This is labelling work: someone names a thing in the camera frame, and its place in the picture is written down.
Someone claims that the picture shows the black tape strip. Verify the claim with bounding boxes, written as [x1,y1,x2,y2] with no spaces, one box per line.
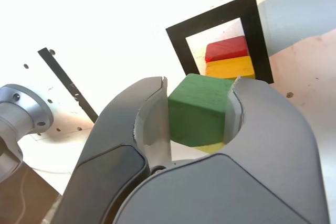
[37,47,99,124]

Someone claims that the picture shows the red cube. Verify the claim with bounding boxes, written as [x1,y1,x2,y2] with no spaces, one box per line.
[205,36,249,63]

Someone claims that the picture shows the green cube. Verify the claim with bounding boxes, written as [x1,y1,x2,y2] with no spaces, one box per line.
[167,73,236,147]

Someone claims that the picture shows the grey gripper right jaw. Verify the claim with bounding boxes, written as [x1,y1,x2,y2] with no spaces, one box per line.
[112,75,330,224]

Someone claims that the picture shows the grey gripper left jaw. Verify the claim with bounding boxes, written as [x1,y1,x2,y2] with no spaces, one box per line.
[51,76,173,224]

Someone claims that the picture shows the black tape square outline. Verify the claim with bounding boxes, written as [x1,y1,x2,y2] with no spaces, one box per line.
[165,0,274,84]

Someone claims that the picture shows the yellow cube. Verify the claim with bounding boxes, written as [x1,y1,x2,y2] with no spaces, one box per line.
[195,56,256,154]

